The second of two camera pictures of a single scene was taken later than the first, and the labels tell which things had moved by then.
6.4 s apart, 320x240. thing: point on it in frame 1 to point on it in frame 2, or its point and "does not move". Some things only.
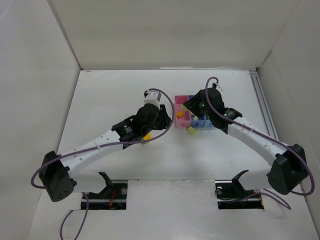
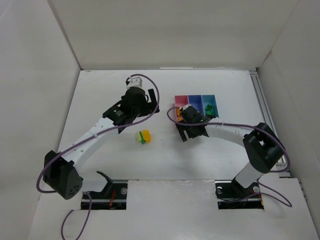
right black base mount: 231,194 does not move
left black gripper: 163,117 to 149,105
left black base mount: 113,197 does not move
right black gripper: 194,104 to 191,131
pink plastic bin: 182,117 does not move
